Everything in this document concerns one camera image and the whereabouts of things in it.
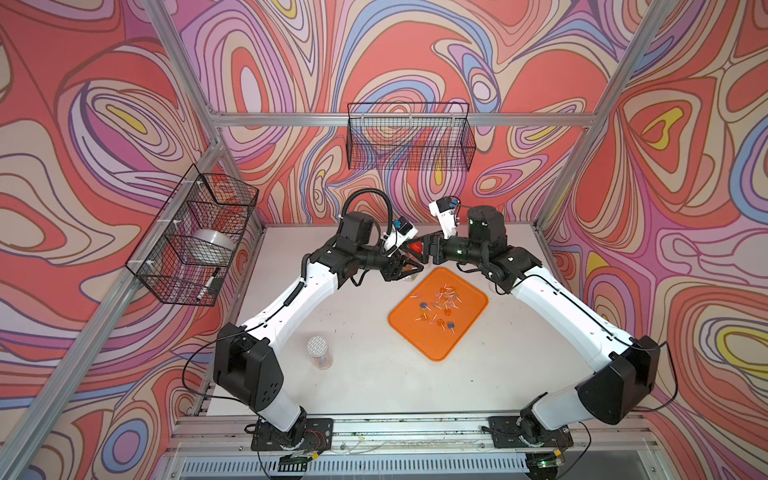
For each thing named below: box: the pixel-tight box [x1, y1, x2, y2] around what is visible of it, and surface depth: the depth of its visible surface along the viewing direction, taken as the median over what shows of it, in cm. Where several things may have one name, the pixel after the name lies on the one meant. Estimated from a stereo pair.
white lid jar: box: [306, 336, 333, 370], surface depth 79 cm
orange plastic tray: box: [388, 267, 489, 362], surface depth 96 cm
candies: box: [409, 284, 462, 334], surface depth 98 cm
